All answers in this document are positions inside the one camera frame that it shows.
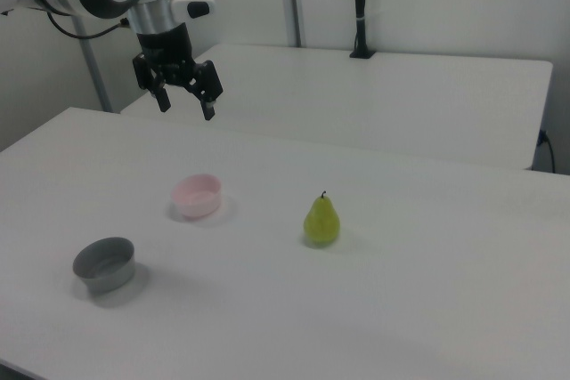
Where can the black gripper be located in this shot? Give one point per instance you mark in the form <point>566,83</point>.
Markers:
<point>167,53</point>

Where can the grey plastic bowl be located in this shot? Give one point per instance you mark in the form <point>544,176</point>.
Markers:
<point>109,280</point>

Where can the pink plastic bowl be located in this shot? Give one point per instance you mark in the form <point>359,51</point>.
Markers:
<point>196,206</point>

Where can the green pear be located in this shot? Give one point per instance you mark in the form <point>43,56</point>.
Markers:
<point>321,224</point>

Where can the white side table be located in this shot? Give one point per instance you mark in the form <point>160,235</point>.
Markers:
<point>356,99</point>

